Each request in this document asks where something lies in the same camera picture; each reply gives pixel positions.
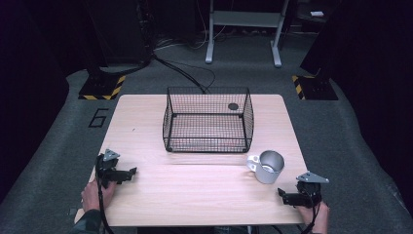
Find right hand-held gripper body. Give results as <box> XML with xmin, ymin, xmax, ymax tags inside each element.
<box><xmin>290</xmin><ymin>171</ymin><xmax>330</xmax><ymax>210</ymax></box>

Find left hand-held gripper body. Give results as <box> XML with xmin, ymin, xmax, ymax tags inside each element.
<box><xmin>94</xmin><ymin>148</ymin><xmax>126</xmax><ymax>190</ymax></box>

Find person's right hand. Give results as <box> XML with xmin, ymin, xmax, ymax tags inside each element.
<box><xmin>296</xmin><ymin>200</ymin><xmax>331</xmax><ymax>234</ymax></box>

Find person's left hand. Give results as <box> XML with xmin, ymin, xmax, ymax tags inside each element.
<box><xmin>80</xmin><ymin>178</ymin><xmax>117</xmax><ymax>213</ymax></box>

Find silver metal cup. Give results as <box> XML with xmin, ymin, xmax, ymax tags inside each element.
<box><xmin>245</xmin><ymin>149</ymin><xmax>286</xmax><ymax>185</ymax></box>

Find black hazard-striped stand base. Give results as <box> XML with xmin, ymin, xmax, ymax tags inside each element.
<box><xmin>78</xmin><ymin>66</ymin><xmax>128</xmax><ymax>101</ymax></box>
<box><xmin>290</xmin><ymin>69</ymin><xmax>339</xmax><ymax>101</ymax></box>

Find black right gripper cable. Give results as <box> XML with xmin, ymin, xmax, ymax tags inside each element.
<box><xmin>300</xmin><ymin>191</ymin><xmax>322</xmax><ymax>234</ymax></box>

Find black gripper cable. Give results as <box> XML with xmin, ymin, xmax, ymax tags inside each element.
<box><xmin>300</xmin><ymin>191</ymin><xmax>322</xmax><ymax>234</ymax></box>
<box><xmin>94</xmin><ymin>154</ymin><xmax>115</xmax><ymax>234</ymax></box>

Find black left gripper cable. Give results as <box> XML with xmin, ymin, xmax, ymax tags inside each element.
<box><xmin>94</xmin><ymin>154</ymin><xmax>115</xmax><ymax>234</ymax></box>

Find black wire mesh basket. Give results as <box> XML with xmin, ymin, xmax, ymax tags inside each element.
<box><xmin>162</xmin><ymin>86</ymin><xmax>255</xmax><ymax>154</ymax></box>

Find black floor cables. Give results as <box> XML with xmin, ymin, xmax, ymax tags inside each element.
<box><xmin>151</xmin><ymin>52</ymin><xmax>217</xmax><ymax>96</ymax></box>

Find white metal stand frame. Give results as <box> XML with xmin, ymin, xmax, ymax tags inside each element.
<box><xmin>205</xmin><ymin>0</ymin><xmax>290</xmax><ymax>68</ymax></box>

